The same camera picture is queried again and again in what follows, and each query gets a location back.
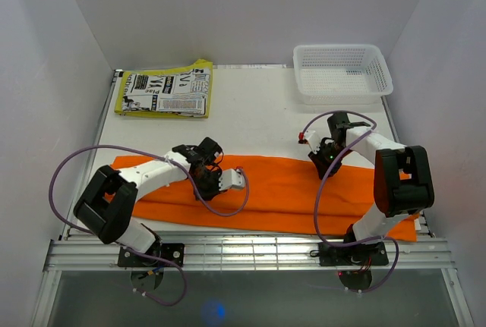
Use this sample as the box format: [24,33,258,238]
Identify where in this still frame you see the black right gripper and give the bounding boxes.
[308,143,352,181]

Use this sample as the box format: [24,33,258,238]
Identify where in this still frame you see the orange trousers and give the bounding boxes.
[109,154,419,243]

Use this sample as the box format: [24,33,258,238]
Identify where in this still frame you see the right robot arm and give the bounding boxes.
[298,110,434,264]

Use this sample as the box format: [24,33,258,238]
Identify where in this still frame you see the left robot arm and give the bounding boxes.
[74,137,241,266]

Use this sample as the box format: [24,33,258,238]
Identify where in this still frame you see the newspaper print yellow folded trousers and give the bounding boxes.
[115,59,213,118]

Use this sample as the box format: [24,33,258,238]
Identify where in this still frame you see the white perforated plastic basket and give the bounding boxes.
[293,44,393,105]

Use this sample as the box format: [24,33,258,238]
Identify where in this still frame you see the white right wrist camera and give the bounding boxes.
[298,130,322,154]

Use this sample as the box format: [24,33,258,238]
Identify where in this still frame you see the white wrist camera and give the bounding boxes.
[218,168,246,193]
[298,130,322,154]

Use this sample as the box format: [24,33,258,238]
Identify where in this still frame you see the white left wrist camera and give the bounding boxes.
[218,168,246,193]

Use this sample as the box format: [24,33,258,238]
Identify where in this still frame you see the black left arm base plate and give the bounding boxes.
[117,243,185,268]

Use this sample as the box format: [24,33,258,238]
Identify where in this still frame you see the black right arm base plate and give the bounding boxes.
[310,242,389,266]

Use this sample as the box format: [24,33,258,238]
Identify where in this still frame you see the aluminium table edge rail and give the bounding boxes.
[43,231,456,272]

